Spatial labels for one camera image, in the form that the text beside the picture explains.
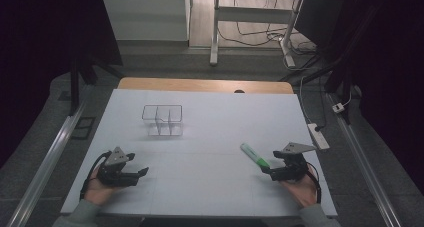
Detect clear acrylic divided organizer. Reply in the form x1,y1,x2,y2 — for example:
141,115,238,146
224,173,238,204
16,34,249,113
141,104,185,138

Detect person's right hand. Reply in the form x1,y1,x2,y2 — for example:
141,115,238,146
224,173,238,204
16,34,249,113
279,168,320,209

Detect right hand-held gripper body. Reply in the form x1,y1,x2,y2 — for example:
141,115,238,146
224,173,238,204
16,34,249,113
271,142,317,182

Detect black floor cables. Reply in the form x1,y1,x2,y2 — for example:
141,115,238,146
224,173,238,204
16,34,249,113
218,0,318,55

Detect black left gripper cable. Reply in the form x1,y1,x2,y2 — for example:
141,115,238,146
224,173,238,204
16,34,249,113
79,149,113,202

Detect white table cover board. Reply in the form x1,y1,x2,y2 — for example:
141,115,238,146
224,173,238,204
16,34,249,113
60,88,338,219

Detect aluminium rail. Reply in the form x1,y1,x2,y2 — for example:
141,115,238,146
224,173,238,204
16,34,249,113
6,83,96,227
326,92,404,227

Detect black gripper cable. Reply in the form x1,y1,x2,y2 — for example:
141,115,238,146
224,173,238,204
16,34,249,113
79,149,113,202
305,161,323,205

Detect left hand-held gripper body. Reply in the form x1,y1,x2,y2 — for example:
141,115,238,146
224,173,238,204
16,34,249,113
96,146,140,188

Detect black metal stand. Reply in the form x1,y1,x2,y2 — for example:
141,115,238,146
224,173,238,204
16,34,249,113
68,53,124,117

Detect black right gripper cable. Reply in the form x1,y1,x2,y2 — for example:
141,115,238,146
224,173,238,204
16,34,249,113
305,161,323,205

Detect person's left hand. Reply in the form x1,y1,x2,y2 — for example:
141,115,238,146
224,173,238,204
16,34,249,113
83,167,125,207

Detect white power strip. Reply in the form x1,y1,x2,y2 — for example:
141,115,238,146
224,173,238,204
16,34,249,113
306,122,331,151

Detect black floor frame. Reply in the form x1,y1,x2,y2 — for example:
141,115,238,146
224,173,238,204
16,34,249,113
70,116,97,141

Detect green highlighter pen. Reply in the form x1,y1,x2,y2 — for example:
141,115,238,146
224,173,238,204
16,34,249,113
239,142,272,170

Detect grey power strip cable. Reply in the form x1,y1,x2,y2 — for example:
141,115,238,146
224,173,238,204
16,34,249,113
298,74,313,125

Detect white desk frame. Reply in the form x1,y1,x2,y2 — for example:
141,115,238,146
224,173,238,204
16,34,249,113
209,0,305,69

